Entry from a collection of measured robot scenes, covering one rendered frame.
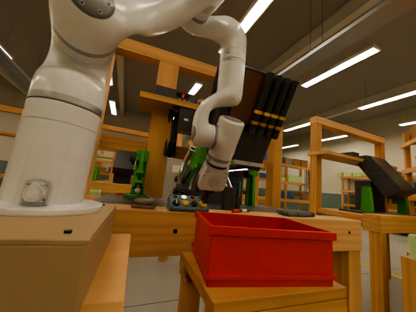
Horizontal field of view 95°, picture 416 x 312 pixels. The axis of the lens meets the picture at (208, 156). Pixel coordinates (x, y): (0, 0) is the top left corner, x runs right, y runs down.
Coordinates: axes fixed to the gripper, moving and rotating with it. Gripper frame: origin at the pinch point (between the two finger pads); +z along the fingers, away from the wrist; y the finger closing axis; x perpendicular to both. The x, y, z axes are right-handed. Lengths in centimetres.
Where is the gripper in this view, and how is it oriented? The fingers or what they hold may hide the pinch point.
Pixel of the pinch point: (205, 197)
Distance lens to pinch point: 74.4
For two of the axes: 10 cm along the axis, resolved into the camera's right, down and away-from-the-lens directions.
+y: 9.3, 1.5, 3.3
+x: -2.3, -4.7, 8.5
